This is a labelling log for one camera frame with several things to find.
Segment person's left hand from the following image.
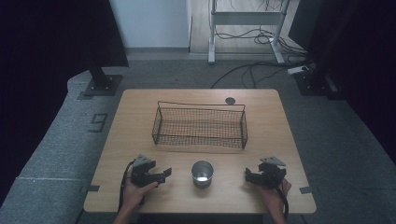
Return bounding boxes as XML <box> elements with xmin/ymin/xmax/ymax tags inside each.
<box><xmin>122</xmin><ymin>181</ymin><xmax>160</xmax><ymax>213</ymax></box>

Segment black floor cables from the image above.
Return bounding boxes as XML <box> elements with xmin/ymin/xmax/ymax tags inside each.
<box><xmin>210</xmin><ymin>0</ymin><xmax>312</xmax><ymax>90</ymax></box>

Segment black curtain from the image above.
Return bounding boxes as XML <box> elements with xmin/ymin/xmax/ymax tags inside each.
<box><xmin>0</xmin><ymin>0</ymin><xmax>130</xmax><ymax>206</ymax></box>
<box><xmin>288</xmin><ymin>0</ymin><xmax>396</xmax><ymax>164</ymax></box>

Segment white power strip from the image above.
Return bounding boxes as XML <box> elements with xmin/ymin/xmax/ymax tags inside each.
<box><xmin>286</xmin><ymin>64</ymin><xmax>310</xmax><ymax>76</ymax></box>

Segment dark tape floor numeral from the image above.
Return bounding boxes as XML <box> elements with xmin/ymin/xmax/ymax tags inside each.
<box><xmin>88</xmin><ymin>113</ymin><xmax>109</xmax><ymax>133</ymax></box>

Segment white metal desk frame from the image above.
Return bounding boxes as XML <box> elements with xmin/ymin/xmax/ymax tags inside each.
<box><xmin>207</xmin><ymin>0</ymin><xmax>292</xmax><ymax>65</ymax></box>

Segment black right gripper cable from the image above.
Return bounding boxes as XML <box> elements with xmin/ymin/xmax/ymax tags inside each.
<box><xmin>266</xmin><ymin>174</ymin><xmax>290</xmax><ymax>221</ymax></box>

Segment person's right hand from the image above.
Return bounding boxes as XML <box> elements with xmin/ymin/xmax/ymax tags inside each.
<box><xmin>254</xmin><ymin>178</ymin><xmax>292</xmax><ymax>217</ymax></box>

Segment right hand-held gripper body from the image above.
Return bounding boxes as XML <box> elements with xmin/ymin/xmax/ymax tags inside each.
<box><xmin>257</xmin><ymin>156</ymin><xmax>287</xmax><ymax>189</ymax></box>

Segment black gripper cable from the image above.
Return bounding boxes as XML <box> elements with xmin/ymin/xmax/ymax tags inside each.
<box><xmin>118</xmin><ymin>159</ymin><xmax>136</xmax><ymax>213</ymax></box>
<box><xmin>266</xmin><ymin>174</ymin><xmax>290</xmax><ymax>221</ymax></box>

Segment metal cup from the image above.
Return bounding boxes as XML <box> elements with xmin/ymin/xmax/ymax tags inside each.
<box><xmin>191</xmin><ymin>160</ymin><xmax>215</xmax><ymax>189</ymax></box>

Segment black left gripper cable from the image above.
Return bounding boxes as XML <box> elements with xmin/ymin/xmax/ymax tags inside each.
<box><xmin>118</xmin><ymin>159</ymin><xmax>136</xmax><ymax>213</ymax></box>

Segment black wire mesh basket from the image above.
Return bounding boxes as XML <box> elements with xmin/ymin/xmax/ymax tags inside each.
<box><xmin>151</xmin><ymin>100</ymin><xmax>249</xmax><ymax>150</ymax></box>

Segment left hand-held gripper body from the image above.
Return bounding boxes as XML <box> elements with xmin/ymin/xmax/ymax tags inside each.
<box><xmin>130</xmin><ymin>153</ymin><xmax>159</xmax><ymax>189</ymax></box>

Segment black stand with base plate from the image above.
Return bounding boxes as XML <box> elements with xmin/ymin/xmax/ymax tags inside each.
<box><xmin>83</xmin><ymin>59</ymin><xmax>124</xmax><ymax>97</ymax></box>
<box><xmin>293</xmin><ymin>60</ymin><xmax>340</xmax><ymax>98</ymax></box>

